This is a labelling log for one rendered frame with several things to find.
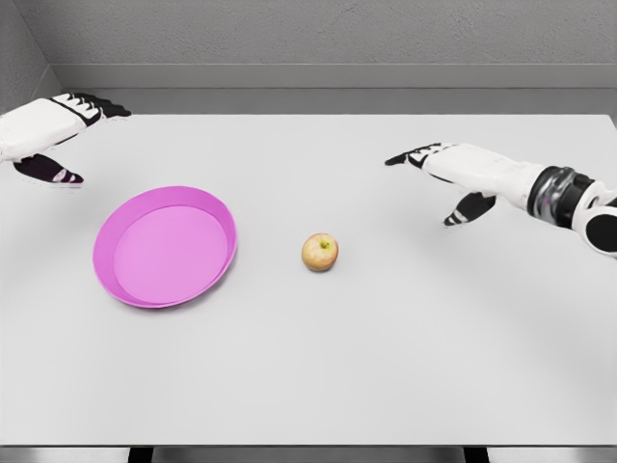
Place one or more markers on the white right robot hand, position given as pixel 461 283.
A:
pixel 458 164

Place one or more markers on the yellow-red apple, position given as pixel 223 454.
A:
pixel 320 252

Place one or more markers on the pink round plate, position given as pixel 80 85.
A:
pixel 165 247

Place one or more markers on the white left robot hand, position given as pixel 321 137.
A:
pixel 41 125

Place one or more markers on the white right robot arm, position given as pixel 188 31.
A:
pixel 564 198

